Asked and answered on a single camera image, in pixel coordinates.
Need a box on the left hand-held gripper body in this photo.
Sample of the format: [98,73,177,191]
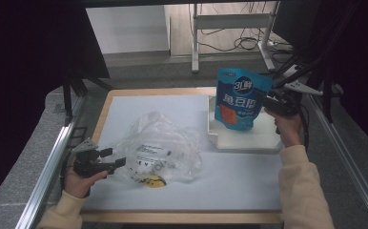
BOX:
[72,136,116,178]

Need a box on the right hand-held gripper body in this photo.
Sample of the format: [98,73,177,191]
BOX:
[269,79,324,116]

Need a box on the blue snack pouch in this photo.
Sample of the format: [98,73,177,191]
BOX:
[214,67,274,132]

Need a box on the white plastic tray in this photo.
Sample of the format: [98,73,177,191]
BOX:
[206,94,287,153]

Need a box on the clear plastic bag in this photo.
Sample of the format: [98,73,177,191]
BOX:
[113,111,204,189]

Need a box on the person's left hand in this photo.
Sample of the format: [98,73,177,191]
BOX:
[63,167,110,199]

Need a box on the person's right hand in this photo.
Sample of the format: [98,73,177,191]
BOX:
[264,107,302,149]

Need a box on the white power strip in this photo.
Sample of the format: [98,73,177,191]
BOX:
[281,63,301,79]

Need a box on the black metal stand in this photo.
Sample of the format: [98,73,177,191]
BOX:
[61,71,115,126]
[272,47,345,124]

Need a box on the dark curtain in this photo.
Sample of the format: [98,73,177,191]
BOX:
[299,0,368,156]
[0,0,111,214]

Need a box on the white table mat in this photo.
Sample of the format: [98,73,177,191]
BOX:
[81,94,285,213]

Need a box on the black floor bracket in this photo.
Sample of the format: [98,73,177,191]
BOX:
[67,126,89,149]

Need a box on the aluminium rail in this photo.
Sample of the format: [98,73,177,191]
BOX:
[308,93,368,229]
[14,94,89,229]

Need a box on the tangle of black floor cables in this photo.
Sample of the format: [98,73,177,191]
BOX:
[188,1,296,54]

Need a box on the white metal desk frame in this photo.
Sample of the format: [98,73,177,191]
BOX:
[190,1,277,74]

